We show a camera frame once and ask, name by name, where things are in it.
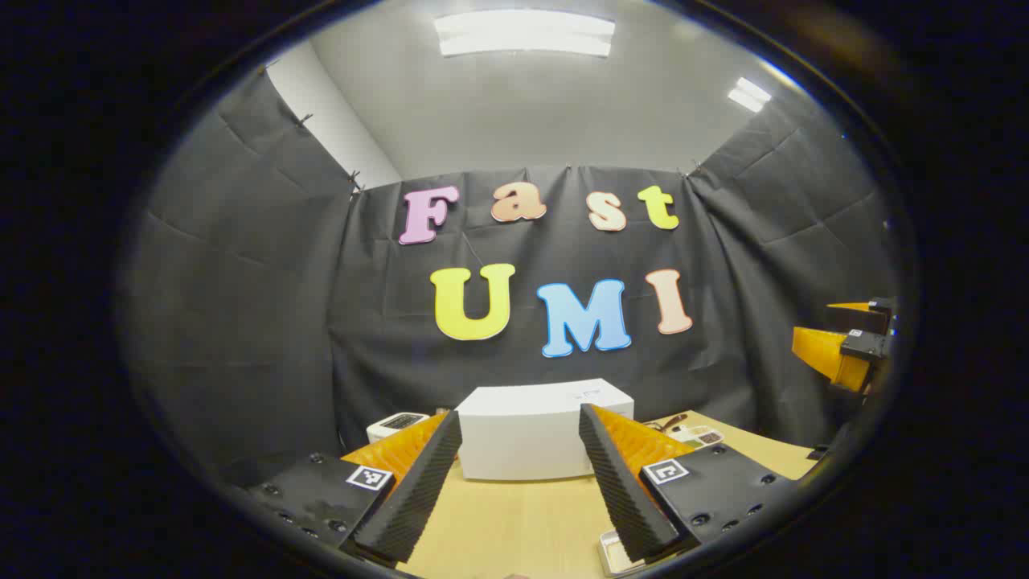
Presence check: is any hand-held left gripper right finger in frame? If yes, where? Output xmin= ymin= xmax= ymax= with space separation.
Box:
xmin=579 ymin=404 xmax=797 ymax=564

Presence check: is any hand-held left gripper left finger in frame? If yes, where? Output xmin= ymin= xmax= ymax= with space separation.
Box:
xmin=245 ymin=410 xmax=463 ymax=564

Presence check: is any white microwave oven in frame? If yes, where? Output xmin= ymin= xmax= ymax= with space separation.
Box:
xmin=456 ymin=378 xmax=636 ymax=482

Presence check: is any white plastic tray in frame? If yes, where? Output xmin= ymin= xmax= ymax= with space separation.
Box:
xmin=599 ymin=529 xmax=648 ymax=577

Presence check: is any white toaster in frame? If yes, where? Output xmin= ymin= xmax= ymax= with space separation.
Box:
xmin=367 ymin=412 xmax=431 ymax=445

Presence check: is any divided white bean plate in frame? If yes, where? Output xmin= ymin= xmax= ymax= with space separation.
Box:
xmin=667 ymin=425 xmax=724 ymax=450

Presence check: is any small ceiling light panel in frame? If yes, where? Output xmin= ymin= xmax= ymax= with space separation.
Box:
xmin=728 ymin=76 xmax=773 ymax=113

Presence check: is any large ceiling light panel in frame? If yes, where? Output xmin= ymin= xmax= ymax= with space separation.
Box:
xmin=434 ymin=10 xmax=616 ymax=59

